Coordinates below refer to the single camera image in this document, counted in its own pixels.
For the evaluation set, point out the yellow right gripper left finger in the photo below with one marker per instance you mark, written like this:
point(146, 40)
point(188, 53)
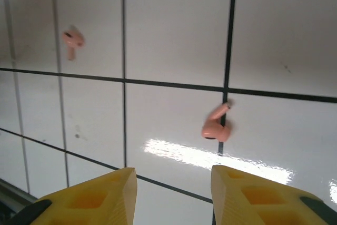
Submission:
point(105, 204)

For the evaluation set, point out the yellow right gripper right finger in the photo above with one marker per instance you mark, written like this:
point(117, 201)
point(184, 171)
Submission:
point(250, 204)

